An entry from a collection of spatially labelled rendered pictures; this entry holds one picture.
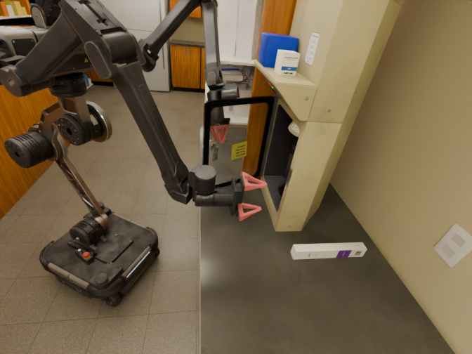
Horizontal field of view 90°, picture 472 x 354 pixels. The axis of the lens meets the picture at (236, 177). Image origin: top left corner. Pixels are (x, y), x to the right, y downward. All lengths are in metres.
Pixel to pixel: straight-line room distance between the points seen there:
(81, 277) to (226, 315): 1.20
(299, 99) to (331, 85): 0.09
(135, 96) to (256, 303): 0.65
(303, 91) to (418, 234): 0.63
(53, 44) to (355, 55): 0.71
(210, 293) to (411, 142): 0.85
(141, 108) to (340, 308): 0.80
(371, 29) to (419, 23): 0.43
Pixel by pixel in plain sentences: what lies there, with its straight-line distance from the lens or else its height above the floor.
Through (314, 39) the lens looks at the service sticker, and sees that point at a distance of 0.79.
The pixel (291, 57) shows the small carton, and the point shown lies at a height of 1.56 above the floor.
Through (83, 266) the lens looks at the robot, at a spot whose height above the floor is 0.24.
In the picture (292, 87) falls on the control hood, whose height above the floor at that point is 1.50.
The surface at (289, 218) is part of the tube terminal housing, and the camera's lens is 0.96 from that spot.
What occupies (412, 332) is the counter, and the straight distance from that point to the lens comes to 0.98.
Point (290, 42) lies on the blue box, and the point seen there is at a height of 1.59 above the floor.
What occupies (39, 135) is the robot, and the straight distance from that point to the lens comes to 1.75.
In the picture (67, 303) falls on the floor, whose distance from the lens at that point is 2.05.
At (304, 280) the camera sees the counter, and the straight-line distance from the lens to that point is 0.90.
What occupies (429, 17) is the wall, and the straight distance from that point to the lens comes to 1.13.
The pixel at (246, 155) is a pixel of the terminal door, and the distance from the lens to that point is 1.05.
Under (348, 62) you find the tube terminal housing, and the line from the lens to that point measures 0.73.
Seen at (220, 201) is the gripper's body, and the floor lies 1.21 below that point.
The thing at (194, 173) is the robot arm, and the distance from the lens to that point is 0.63.
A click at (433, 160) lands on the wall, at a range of 0.99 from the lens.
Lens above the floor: 1.65
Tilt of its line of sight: 35 degrees down
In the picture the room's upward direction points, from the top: 7 degrees clockwise
